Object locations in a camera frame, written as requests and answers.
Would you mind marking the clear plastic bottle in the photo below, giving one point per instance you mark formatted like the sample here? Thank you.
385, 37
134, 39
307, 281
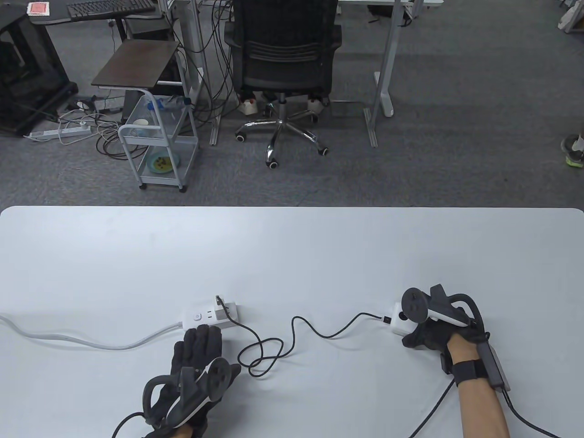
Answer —
171, 102

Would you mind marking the white paper cup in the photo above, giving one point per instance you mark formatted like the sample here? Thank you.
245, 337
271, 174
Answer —
140, 124

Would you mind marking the white device housing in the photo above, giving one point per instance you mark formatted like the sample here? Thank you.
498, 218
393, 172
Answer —
572, 18

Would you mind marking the white battery pack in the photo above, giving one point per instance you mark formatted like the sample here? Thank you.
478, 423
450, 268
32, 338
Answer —
396, 326

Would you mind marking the long white floor power strip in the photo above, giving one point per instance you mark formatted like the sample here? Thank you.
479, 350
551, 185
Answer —
59, 132

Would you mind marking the person's right forearm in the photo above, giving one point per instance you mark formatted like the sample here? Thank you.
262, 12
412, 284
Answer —
479, 410

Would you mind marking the white metal desk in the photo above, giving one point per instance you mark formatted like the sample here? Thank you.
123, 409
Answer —
390, 54

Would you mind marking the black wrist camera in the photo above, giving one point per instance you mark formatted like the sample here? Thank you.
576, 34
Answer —
446, 362

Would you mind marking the black and white controller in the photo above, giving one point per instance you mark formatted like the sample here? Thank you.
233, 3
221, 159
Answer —
219, 372
415, 303

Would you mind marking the black keyboard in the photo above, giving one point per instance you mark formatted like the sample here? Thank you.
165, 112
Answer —
109, 8

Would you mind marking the black computer case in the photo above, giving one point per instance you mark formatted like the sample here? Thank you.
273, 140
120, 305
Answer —
146, 28

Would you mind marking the person's left forearm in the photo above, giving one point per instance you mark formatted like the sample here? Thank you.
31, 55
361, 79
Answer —
182, 432

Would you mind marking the black cabinet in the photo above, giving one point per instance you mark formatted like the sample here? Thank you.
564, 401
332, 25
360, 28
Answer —
27, 68

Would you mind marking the brown side table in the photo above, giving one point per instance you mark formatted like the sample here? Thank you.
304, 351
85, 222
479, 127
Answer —
132, 64

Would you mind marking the person's left hand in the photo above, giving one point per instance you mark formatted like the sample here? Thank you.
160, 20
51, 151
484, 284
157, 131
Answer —
200, 342

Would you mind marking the red patterned card box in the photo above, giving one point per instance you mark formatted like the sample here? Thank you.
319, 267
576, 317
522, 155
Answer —
38, 7

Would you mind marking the black desk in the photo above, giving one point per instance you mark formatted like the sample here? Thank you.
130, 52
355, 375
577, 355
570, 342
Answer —
57, 19

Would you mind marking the white charger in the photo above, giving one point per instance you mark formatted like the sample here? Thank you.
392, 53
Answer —
229, 309

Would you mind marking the person's right hand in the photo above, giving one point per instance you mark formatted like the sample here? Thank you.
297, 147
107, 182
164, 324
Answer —
426, 337

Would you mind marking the green plate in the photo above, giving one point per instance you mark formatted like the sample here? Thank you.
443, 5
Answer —
160, 163

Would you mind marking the white rolling cart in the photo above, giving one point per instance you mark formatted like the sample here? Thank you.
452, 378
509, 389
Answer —
129, 150

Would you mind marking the black wrist sensor box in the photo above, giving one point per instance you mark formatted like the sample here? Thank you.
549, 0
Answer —
495, 367

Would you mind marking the black mesh office chair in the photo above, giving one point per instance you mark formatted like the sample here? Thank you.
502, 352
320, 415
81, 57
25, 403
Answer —
283, 50

